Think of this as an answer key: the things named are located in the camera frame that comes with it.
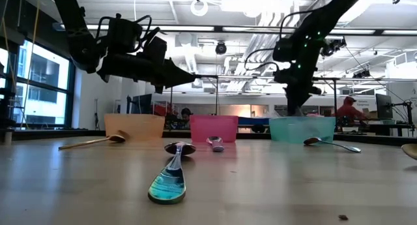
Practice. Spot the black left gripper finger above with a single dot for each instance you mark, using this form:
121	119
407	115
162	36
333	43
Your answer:
177	73
176	83

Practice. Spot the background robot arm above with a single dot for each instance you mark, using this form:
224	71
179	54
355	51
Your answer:
169	119

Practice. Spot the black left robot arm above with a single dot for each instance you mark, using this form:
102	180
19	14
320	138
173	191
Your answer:
75	29

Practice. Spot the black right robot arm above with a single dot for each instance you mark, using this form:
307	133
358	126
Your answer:
325	19

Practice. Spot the teal translucent plastic bin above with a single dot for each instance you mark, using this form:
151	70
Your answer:
301	130

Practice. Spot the person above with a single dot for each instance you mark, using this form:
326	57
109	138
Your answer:
186	114
348	111

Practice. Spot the black computer monitor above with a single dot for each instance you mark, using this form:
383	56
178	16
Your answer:
383	106
141	104

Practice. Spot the blue background tub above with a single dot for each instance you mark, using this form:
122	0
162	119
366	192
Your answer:
252	121

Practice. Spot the black ceiling spot lamp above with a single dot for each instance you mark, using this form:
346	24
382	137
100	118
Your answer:
221	48

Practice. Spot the black table edge rim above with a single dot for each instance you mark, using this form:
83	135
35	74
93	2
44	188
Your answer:
176	134

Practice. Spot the pink translucent plastic bin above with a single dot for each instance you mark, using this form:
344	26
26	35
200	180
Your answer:
213	127

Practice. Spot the orange translucent plastic bin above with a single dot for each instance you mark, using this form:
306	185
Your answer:
133	127

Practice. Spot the plain silver spoon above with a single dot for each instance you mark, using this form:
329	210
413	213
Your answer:
342	146

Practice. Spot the large window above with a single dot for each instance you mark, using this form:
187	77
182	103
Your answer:
45	71

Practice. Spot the small dark crumb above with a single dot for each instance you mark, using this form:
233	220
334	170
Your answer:
343	217

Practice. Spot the black equipment stand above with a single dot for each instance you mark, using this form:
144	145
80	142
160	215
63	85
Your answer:
6	122

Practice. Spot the black metal station frame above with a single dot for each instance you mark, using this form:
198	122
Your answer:
325	78
208	76

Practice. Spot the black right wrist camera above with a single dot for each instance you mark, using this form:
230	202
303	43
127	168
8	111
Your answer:
283	50

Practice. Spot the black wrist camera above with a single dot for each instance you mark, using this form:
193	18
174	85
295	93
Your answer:
123	34
283	50

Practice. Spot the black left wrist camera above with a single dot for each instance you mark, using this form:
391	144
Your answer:
123	34

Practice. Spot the ceiling light rail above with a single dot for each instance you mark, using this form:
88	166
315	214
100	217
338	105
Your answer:
189	28

